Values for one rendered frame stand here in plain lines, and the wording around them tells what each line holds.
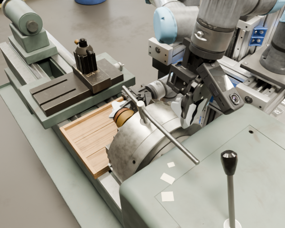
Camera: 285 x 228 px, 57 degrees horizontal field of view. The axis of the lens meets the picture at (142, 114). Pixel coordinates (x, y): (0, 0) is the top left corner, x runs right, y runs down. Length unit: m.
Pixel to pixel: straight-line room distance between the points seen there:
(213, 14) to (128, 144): 0.43
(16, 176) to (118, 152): 1.59
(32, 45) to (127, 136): 1.10
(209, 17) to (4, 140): 2.27
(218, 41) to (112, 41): 3.04
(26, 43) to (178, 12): 1.06
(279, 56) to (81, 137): 0.87
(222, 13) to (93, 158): 0.81
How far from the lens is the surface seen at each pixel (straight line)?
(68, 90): 1.32
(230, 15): 0.51
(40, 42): 1.75
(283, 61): 1.16
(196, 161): 0.57
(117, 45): 3.43
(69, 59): 1.72
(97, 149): 1.15
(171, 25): 0.87
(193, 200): 0.62
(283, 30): 1.12
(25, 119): 1.87
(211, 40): 0.52
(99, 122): 1.25
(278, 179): 0.71
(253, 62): 1.21
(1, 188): 2.30
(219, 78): 0.55
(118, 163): 0.81
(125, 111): 0.96
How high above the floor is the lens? 1.81
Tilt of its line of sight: 46 degrees down
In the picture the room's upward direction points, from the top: straight up
